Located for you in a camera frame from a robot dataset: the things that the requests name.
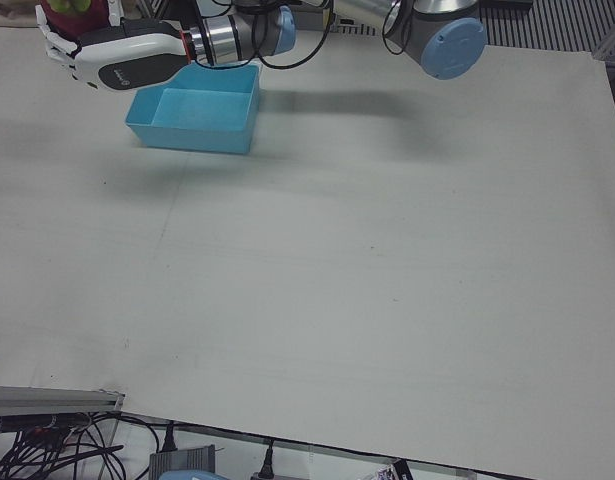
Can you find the light blue plastic bin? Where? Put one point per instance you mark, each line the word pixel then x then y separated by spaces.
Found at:
pixel 202 115

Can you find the small printed packet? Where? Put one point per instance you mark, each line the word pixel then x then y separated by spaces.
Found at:
pixel 389 472

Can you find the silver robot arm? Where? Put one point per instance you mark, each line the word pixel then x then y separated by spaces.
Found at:
pixel 247 32

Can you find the black ribbed panel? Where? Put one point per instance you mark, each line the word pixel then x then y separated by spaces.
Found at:
pixel 562 25

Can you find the white grey robot hand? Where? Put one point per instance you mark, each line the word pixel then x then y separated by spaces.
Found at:
pixel 132 55

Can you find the pink green dragon fruit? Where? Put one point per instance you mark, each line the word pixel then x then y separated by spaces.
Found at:
pixel 82 20

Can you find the grey finned adapter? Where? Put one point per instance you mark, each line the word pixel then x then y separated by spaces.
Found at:
pixel 182 457

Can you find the aluminium rail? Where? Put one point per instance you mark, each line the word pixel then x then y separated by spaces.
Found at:
pixel 47 398

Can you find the black power plug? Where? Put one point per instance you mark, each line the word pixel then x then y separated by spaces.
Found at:
pixel 169 437
pixel 267 460

